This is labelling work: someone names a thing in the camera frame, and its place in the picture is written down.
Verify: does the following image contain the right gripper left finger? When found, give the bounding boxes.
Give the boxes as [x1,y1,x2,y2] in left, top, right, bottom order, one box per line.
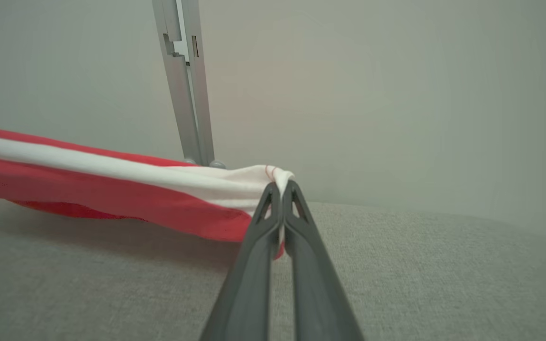
[200,182,283,341]

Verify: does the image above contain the grey partition post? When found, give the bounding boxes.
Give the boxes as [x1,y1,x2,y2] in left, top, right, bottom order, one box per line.
[152,0,227,170]

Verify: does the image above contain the red and white jersey garment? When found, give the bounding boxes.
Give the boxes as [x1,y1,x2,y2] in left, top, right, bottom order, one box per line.
[0,124,296,260]

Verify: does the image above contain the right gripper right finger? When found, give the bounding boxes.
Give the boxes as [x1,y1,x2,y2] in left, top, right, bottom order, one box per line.
[280,180,364,341]

